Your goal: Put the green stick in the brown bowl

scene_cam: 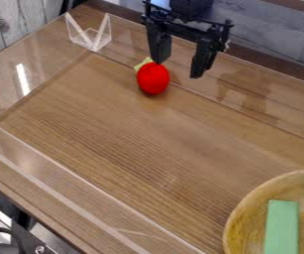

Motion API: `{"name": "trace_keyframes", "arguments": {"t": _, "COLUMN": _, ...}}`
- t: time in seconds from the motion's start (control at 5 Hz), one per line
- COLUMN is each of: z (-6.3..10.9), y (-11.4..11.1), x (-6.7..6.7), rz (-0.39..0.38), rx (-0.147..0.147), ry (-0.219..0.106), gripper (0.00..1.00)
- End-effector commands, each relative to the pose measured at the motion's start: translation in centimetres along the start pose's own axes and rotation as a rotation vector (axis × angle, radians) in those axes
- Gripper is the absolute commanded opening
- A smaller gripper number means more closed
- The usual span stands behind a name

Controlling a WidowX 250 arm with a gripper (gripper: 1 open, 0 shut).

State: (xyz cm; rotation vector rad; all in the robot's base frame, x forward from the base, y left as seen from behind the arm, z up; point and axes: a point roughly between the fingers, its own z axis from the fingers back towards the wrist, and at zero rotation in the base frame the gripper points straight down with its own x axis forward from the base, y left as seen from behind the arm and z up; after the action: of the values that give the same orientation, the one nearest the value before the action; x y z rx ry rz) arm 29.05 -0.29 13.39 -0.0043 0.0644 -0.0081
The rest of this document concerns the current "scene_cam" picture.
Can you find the clear acrylic tray walls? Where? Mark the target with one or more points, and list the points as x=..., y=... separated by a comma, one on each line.
x=129, y=173

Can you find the black metal bracket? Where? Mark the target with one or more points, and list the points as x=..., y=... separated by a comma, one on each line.
x=32, y=244

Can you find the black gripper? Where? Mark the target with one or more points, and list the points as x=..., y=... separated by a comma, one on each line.
x=182, y=12

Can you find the red plush strawberry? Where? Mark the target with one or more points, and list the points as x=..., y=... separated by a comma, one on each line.
x=153, y=77

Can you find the green rectangular stick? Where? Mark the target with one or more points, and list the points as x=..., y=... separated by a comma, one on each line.
x=281, y=227

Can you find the brown wooden bowl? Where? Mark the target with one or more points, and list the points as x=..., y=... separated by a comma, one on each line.
x=244, y=233

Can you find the clear acrylic corner bracket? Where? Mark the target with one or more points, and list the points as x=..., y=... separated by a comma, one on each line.
x=90, y=38

